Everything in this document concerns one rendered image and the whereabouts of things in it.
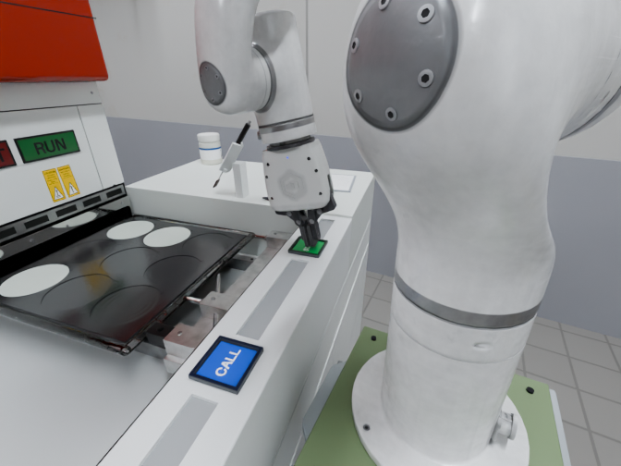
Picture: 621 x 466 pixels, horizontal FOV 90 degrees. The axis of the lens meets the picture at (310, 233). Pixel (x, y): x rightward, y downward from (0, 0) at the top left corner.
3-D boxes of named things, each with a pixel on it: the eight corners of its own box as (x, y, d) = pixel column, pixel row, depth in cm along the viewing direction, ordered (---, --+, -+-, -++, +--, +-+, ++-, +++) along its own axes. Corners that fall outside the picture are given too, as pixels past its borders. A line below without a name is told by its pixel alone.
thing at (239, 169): (222, 196, 76) (213, 141, 70) (230, 191, 79) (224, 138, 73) (243, 199, 74) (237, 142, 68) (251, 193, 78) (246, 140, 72)
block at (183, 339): (166, 353, 44) (162, 338, 42) (182, 337, 46) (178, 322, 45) (215, 369, 41) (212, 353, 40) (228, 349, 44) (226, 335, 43)
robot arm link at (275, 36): (284, 123, 40) (324, 112, 46) (257, 1, 35) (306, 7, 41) (242, 130, 45) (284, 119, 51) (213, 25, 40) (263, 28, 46)
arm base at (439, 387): (523, 384, 40) (572, 260, 32) (532, 565, 25) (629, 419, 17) (380, 333, 48) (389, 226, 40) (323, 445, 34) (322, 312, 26)
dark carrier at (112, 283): (-30, 295, 53) (-31, 292, 53) (132, 217, 82) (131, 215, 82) (126, 345, 43) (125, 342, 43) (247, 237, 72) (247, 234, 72)
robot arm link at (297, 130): (245, 130, 44) (250, 152, 45) (302, 119, 41) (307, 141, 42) (270, 123, 51) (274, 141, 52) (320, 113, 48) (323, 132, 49)
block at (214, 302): (201, 316, 50) (198, 301, 49) (213, 303, 53) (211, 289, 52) (245, 327, 48) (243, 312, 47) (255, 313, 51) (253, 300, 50)
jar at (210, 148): (197, 164, 104) (192, 135, 100) (209, 159, 110) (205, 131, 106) (214, 165, 102) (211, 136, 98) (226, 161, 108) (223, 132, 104)
